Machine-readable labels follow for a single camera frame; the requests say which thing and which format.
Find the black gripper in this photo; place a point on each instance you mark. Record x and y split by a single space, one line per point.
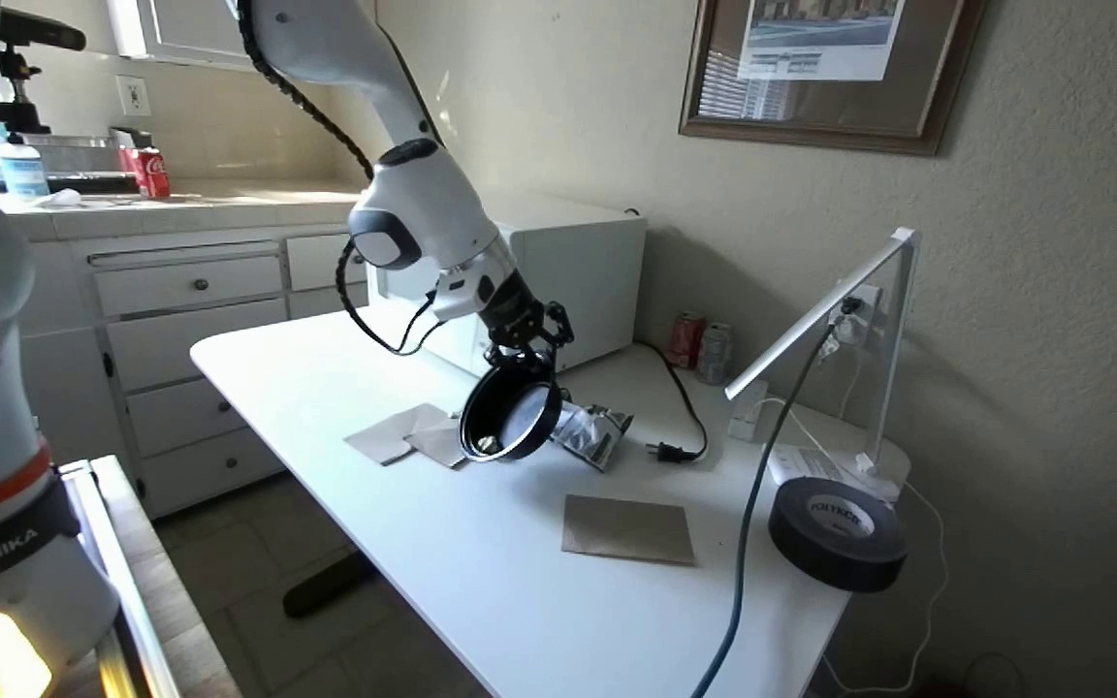
517 313

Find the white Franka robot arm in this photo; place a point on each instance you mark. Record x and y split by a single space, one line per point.
417 206

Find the silver foil packet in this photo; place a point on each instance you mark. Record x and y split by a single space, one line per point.
596 434

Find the brown paper napkin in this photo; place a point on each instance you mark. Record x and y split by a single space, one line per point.
387 434
445 446

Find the red snack packet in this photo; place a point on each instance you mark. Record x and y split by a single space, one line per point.
684 343

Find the white and red packet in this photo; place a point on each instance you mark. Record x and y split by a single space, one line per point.
718 349

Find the grey square pad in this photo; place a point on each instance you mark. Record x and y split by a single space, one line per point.
627 530

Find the white bottle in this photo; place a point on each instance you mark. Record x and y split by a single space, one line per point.
777 343

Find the black table foot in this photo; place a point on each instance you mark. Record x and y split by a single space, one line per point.
327 588

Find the white kitchen drawer cabinet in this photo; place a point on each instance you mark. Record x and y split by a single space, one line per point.
185 349

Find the black tape roll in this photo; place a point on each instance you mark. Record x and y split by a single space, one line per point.
836 530

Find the robot mounting stand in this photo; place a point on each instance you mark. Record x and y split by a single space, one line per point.
135 584

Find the clear sanitizer bottle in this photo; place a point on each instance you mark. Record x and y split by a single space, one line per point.
22 169

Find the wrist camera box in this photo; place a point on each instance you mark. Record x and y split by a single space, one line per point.
467 297

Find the brown framed wall picture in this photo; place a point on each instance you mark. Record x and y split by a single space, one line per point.
715 91

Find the white wall outlet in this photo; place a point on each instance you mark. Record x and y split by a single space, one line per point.
863 317

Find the white light switch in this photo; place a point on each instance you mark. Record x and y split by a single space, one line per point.
135 100

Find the black camera on tripod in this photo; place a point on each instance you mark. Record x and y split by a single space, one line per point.
35 25

